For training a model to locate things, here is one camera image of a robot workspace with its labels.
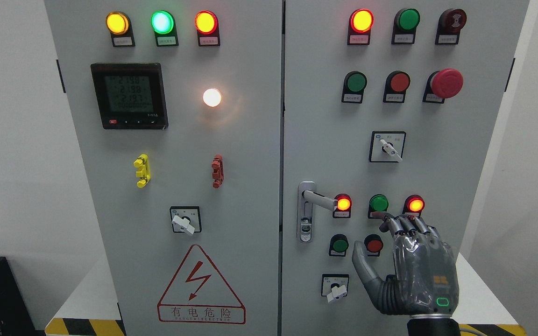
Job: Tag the dark red buzzer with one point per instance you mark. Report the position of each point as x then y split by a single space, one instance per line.
449 26

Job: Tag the green indicator middle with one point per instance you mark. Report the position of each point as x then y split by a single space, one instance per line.
377 203

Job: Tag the lower white rotary switch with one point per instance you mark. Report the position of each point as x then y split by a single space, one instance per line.
334 286

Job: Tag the red lit indicator middle left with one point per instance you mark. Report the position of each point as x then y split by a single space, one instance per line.
343 207

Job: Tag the red emergency stop button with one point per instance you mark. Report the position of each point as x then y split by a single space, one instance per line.
442 84

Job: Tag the red push button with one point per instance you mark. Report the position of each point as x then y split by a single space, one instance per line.
395 88
373 245

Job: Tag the grey right cabinet door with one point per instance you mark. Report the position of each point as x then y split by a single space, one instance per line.
328 142

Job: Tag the silver door handle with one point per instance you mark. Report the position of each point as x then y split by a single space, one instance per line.
307 197

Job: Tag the grey left cabinet door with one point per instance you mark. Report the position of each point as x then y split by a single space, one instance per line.
240 219

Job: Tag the upper right rotary switch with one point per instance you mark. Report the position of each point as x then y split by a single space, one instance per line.
387 146

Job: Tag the white rotary switch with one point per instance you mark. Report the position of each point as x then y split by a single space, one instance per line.
334 286
185 219

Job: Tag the yellow indicator light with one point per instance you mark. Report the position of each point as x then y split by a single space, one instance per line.
120 28

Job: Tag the white lit indicator light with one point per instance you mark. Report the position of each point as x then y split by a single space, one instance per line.
212 97

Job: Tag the top red lit indicator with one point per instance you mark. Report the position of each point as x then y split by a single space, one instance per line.
359 27

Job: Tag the top green indicator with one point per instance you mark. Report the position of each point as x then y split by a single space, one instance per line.
404 26

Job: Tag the red lit indicator light left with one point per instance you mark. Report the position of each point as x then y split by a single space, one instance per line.
207 26

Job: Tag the left white rotary switch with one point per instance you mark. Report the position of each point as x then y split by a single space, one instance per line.
185 219

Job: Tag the yellow terminal connector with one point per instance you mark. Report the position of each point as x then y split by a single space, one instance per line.
142 170

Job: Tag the grey cabinet door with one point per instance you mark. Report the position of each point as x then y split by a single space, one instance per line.
240 219
328 142

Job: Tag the red lit indicator middle right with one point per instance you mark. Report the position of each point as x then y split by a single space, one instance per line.
413 205

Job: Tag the red terminal connector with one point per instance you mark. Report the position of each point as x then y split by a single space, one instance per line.
217 171

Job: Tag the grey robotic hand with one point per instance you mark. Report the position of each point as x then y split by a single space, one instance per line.
425 282

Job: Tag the red push button lower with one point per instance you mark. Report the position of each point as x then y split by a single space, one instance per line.
373 245

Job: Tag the black digital power meter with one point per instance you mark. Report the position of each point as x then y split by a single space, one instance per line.
130 95

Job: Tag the red high voltage warning sticker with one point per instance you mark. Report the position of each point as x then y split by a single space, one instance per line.
199 293

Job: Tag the red push button upper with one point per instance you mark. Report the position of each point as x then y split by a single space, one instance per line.
395 88

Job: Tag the green push button upper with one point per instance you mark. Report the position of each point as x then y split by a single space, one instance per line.
353 88

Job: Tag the green lit indicator light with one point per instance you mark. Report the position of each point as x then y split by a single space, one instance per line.
165 29

